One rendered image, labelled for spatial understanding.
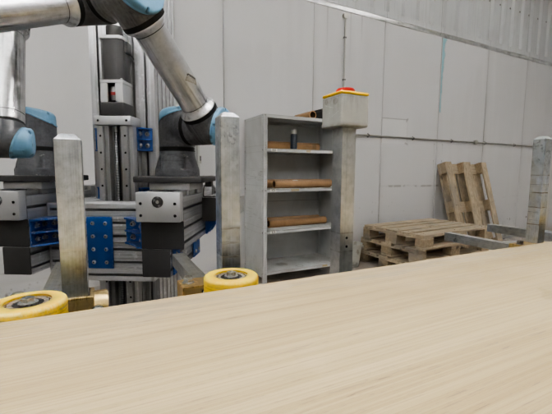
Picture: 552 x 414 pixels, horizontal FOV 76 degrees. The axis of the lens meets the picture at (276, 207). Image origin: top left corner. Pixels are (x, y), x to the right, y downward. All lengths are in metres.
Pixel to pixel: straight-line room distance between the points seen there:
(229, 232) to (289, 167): 3.13
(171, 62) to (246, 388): 0.91
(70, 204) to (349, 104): 0.53
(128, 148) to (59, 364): 1.11
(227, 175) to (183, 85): 0.50
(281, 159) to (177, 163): 2.56
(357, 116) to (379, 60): 3.92
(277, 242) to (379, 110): 2.02
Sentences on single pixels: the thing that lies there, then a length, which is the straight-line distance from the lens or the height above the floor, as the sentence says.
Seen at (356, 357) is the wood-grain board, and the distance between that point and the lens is 0.34.
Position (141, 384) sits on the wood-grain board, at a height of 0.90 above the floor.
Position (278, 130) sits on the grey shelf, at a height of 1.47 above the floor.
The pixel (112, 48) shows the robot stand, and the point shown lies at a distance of 1.48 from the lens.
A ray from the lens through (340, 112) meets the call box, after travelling 0.74.
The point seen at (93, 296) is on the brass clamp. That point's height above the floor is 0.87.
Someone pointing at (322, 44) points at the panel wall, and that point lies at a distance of 4.20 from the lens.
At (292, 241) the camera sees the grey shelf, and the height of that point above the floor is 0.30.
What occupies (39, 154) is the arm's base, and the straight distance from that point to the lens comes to 1.46.
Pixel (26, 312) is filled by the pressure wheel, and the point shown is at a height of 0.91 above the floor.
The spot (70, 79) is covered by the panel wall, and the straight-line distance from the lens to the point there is 3.35.
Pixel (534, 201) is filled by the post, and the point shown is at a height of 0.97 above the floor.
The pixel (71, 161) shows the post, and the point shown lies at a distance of 0.61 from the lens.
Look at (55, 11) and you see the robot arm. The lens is 1.05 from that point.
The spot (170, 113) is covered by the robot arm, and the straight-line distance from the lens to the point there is 1.25.
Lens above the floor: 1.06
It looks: 6 degrees down
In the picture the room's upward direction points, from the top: straight up
